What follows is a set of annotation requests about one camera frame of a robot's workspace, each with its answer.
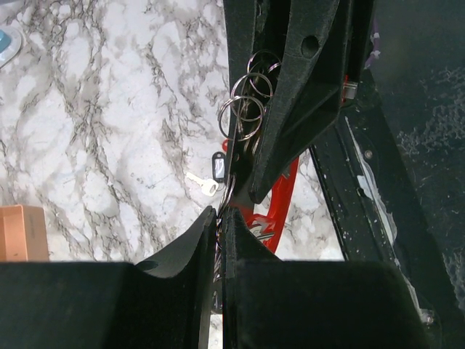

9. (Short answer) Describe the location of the blue packaged correction tape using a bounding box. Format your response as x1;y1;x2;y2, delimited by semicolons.
0;25;23;68

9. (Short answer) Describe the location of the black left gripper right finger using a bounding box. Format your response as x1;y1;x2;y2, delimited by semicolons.
221;207;429;348

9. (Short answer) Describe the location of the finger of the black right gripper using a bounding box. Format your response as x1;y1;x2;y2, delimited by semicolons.
222;1;269;189

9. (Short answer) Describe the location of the metal key organizer red handle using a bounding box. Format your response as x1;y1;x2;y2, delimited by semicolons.
217;47;299;253

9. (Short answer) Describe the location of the peach plastic desk organizer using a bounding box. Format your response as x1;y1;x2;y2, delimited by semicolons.
0;205;49;262

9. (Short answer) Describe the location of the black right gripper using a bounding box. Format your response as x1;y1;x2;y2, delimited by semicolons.
250;0;376;204

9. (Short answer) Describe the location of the red tag with key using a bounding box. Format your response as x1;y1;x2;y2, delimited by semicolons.
222;139;229;153

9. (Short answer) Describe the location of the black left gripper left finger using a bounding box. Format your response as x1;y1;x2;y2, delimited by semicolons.
1;207;217;348

